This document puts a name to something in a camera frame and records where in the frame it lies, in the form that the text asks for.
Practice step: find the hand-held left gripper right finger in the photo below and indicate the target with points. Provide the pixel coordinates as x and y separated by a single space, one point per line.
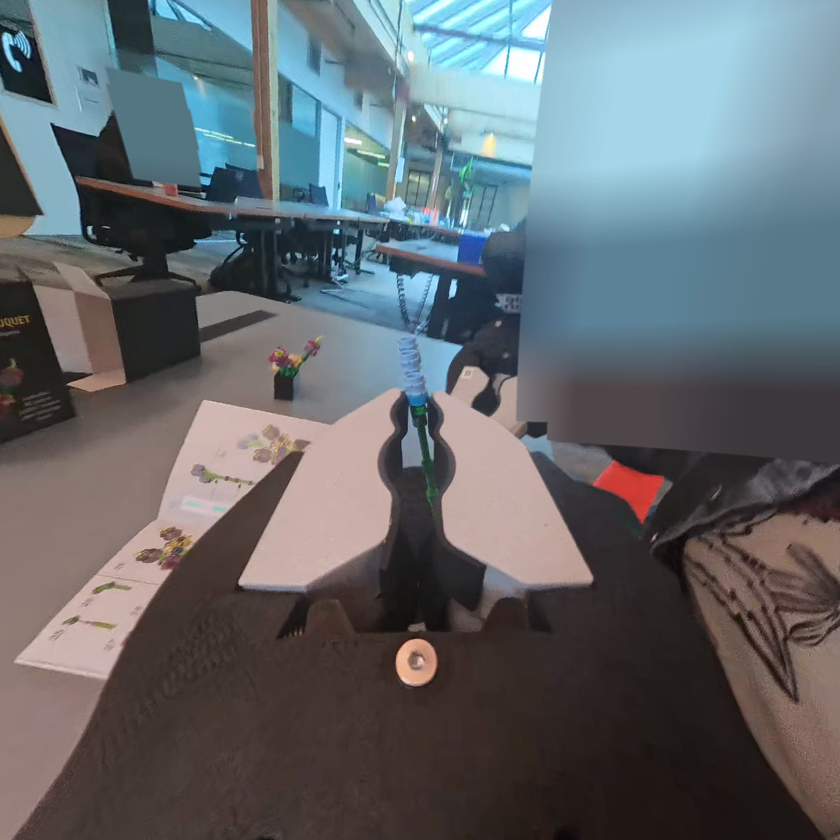
505 518

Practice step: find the dark jacket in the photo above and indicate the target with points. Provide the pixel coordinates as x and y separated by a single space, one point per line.
754 499

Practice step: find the green lego flower stem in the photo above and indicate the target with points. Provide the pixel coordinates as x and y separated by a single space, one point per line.
415 394

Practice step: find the black office chair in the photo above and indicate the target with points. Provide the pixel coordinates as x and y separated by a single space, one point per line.
124 216

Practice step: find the long wooden office desk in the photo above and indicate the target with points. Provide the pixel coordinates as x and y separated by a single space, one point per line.
262 208

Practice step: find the red flat object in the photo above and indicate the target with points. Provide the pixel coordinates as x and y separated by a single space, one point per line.
628 489

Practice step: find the blue box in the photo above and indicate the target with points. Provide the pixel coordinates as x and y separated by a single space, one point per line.
471 248

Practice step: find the white open cardboard box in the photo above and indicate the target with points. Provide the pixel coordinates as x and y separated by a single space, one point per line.
79 328

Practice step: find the black lego set box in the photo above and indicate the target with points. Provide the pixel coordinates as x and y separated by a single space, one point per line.
29 367

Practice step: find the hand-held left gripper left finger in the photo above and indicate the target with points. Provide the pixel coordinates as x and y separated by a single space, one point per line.
315 512

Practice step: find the wooden pillar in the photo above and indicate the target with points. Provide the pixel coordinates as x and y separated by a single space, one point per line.
266 98

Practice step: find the lego instruction booklet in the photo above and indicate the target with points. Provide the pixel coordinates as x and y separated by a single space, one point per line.
216 459

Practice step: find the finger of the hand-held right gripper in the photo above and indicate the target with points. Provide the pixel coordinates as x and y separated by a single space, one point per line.
467 384
506 400

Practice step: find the black phone wall sign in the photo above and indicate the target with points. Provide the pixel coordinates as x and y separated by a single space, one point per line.
23 52

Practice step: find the small lego flower pot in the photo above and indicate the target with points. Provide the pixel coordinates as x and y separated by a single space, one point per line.
286 380

